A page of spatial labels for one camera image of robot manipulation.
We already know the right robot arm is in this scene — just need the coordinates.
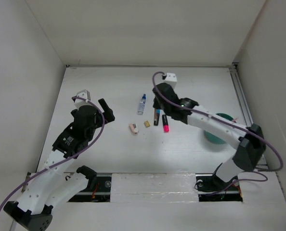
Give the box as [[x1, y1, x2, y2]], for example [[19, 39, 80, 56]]
[[104, 82, 266, 193]]

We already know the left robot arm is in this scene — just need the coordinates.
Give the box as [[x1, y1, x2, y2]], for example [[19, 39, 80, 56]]
[[3, 96, 115, 231]]

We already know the clear spray bottle blue cap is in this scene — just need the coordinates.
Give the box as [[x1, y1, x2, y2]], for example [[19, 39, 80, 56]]
[[137, 94, 146, 115]]

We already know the blue capped black highlighter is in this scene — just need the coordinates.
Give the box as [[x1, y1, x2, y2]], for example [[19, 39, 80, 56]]
[[154, 109, 160, 126]]

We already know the pink eraser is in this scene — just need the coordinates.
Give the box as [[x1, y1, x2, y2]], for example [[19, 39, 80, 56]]
[[129, 123, 139, 134]]

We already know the pink capped black highlighter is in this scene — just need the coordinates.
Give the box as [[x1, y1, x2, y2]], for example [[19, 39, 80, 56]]
[[162, 115, 169, 133]]

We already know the small yellow sharpener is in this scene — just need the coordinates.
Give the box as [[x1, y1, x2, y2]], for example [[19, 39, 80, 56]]
[[144, 121, 150, 127]]

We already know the teal round container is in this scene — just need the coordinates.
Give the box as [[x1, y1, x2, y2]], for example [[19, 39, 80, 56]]
[[204, 113, 234, 145]]

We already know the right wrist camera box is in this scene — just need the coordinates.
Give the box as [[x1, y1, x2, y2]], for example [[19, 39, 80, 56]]
[[162, 73, 177, 89]]

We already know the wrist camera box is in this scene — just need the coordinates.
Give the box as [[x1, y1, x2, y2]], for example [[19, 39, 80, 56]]
[[162, 73, 177, 89], [73, 90, 91, 109]]

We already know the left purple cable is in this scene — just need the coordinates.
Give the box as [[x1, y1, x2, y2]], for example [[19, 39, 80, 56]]
[[0, 96, 107, 231]]

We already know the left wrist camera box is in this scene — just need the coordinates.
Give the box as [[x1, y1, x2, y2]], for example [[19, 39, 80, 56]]
[[73, 90, 91, 109]]

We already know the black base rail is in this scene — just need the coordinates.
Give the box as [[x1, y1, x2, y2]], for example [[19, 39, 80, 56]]
[[70, 174, 243, 203]]

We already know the aluminium side rail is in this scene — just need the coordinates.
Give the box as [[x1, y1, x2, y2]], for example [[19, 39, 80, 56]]
[[229, 63, 269, 169]]

